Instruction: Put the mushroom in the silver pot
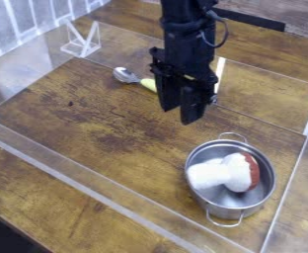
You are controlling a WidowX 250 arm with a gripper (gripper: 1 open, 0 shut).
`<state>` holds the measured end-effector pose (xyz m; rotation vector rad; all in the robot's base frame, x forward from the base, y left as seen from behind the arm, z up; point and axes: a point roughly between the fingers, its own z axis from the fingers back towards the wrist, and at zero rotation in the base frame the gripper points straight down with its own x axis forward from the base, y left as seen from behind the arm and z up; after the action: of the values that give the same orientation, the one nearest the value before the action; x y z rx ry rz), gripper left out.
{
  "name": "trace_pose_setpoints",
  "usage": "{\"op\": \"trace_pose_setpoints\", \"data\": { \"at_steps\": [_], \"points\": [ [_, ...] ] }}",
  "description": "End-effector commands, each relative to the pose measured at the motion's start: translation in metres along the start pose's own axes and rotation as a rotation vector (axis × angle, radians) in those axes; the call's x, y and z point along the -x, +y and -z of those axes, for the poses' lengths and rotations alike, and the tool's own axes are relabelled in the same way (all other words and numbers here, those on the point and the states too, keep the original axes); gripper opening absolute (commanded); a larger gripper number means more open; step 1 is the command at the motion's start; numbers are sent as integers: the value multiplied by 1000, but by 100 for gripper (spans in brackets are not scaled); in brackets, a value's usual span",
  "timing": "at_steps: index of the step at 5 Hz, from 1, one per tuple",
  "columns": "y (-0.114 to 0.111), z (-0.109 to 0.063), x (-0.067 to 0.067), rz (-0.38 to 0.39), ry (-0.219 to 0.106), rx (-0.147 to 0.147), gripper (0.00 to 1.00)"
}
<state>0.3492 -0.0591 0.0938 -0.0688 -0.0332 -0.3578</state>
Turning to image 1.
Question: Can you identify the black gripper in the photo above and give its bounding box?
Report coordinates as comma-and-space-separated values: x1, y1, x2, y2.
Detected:
149, 46, 219, 125

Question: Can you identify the white red plush mushroom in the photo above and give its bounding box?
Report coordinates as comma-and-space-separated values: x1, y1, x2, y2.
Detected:
187, 152, 259, 193

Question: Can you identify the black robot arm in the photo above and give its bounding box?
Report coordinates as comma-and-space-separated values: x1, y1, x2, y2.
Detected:
151, 0, 219, 125

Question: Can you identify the black strip on table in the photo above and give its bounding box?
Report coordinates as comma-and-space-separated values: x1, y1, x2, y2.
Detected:
215, 8, 286, 32

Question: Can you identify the clear acrylic triangular stand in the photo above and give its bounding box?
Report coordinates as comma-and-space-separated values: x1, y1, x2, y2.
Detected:
60, 22, 101, 58

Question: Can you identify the clear acrylic barrier panel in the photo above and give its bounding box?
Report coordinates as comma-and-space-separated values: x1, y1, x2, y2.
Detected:
0, 125, 252, 253

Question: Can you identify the spoon with yellow-green handle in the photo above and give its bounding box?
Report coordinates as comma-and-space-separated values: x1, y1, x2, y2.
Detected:
113, 67, 156, 92

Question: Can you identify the black cable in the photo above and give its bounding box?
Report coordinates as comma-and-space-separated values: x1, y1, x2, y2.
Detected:
197, 9, 229, 49

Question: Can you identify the silver pot with handles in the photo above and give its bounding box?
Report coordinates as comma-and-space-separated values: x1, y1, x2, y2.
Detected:
184, 132, 276, 227

